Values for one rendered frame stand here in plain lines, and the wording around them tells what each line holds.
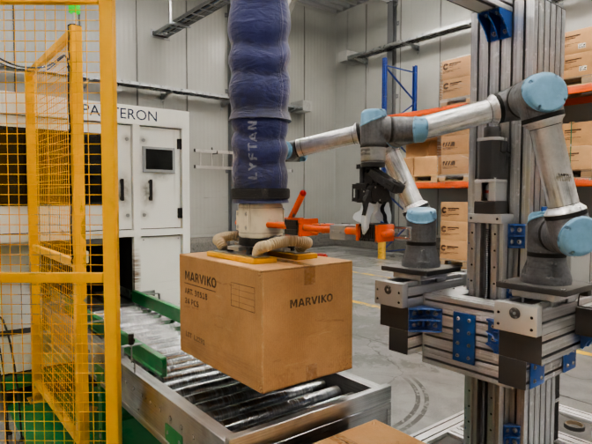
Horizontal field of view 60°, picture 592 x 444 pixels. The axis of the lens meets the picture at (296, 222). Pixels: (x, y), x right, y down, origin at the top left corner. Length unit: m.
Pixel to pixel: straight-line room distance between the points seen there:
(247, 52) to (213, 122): 9.84
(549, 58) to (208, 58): 10.24
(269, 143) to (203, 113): 9.80
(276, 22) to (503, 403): 1.62
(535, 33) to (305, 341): 1.35
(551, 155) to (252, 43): 1.06
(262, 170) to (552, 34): 1.19
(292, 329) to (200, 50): 10.47
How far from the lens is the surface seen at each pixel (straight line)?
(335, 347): 1.87
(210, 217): 11.58
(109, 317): 2.17
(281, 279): 1.66
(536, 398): 2.22
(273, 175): 1.86
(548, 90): 1.63
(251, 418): 1.91
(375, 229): 1.44
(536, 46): 2.09
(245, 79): 1.90
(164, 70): 11.39
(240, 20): 1.96
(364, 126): 1.50
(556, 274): 1.79
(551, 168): 1.64
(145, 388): 2.17
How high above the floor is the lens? 1.31
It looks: 3 degrees down
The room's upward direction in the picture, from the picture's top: straight up
